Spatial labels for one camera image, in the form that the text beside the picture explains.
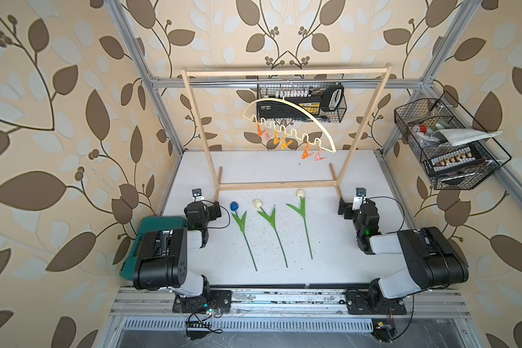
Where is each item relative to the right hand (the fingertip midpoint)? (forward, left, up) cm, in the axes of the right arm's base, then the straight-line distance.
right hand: (353, 198), depth 93 cm
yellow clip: (+42, +27, -6) cm, 50 cm away
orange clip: (+19, +40, +24) cm, 50 cm away
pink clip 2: (+1, +19, +26) cm, 32 cm away
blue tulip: (-5, +50, -7) cm, 51 cm away
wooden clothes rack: (+14, +4, -6) cm, 16 cm away
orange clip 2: (+2, +23, +26) cm, 35 cm away
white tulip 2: (+7, +22, -6) cm, 23 cm away
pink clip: (+16, +37, +24) cm, 47 cm away
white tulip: (-5, +36, -6) cm, 37 cm away
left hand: (+1, +65, 0) cm, 65 cm away
